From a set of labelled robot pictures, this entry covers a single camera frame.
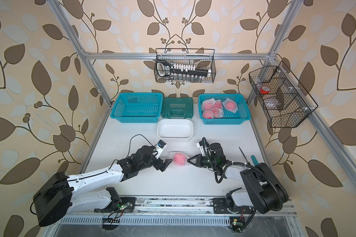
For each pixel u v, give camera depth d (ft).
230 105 3.65
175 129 3.48
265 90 2.64
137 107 3.92
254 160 2.98
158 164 2.37
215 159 2.31
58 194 1.35
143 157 2.07
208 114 3.31
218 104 3.60
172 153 2.84
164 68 2.76
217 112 3.45
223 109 3.68
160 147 2.33
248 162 2.92
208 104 3.55
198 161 2.51
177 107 3.67
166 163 2.42
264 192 1.42
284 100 2.69
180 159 2.72
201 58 2.99
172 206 2.47
